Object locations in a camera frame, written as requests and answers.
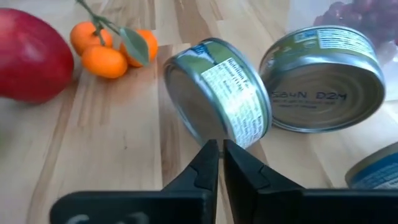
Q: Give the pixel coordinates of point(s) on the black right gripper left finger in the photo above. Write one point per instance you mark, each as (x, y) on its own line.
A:
(186, 205)

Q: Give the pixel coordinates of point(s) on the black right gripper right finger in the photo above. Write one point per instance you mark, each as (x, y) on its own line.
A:
(264, 202)

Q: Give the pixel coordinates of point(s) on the green and blue label can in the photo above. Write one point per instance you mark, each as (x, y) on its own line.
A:
(217, 93)

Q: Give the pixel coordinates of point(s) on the olive green label tin can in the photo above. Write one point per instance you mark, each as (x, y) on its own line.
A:
(323, 93)

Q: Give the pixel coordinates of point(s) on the bunch of red grapes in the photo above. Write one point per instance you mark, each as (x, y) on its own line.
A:
(373, 15)

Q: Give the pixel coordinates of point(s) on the blue and pink label can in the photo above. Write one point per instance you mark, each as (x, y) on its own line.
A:
(376, 174)

